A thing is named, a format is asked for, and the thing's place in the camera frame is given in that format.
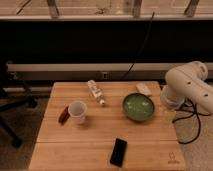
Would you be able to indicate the white small object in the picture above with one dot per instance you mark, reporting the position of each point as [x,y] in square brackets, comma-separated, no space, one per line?
[143,89]

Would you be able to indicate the white ceramic cup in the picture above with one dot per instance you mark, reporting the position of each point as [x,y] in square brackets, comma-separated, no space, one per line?
[78,110]

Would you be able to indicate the clear plastic bottle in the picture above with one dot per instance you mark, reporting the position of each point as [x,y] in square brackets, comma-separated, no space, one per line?
[96,92]

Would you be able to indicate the green bowl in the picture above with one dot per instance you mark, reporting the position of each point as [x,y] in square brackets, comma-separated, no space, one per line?
[138,107]

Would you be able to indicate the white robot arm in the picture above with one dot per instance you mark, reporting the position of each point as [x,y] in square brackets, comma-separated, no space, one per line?
[187,82]

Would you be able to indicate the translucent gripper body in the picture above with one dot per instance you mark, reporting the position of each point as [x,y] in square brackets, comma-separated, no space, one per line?
[168,115]

